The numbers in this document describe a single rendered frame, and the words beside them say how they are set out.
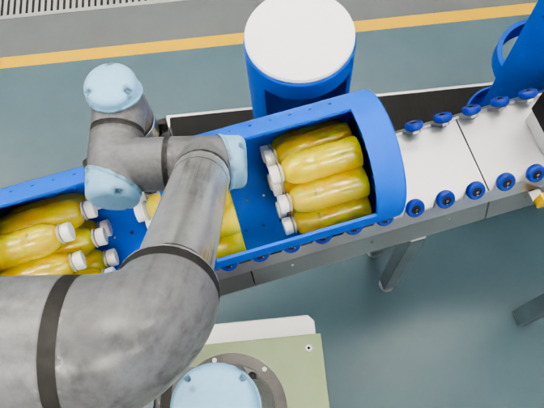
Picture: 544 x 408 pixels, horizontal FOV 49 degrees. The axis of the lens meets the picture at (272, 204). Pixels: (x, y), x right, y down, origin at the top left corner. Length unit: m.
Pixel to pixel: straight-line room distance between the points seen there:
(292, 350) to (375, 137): 0.44
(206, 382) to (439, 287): 1.65
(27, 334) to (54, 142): 2.33
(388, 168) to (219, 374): 0.55
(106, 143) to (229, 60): 1.99
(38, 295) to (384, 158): 0.83
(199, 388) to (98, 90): 0.42
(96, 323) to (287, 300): 1.90
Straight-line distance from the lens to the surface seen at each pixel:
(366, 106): 1.22
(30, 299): 0.48
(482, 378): 2.38
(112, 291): 0.47
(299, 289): 2.33
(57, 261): 1.29
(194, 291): 0.49
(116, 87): 0.85
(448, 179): 1.51
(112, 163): 0.82
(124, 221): 1.44
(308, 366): 1.07
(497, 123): 1.61
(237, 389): 0.85
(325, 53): 1.52
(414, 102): 2.52
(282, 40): 1.54
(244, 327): 1.14
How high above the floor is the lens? 2.27
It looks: 68 degrees down
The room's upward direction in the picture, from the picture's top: 7 degrees counter-clockwise
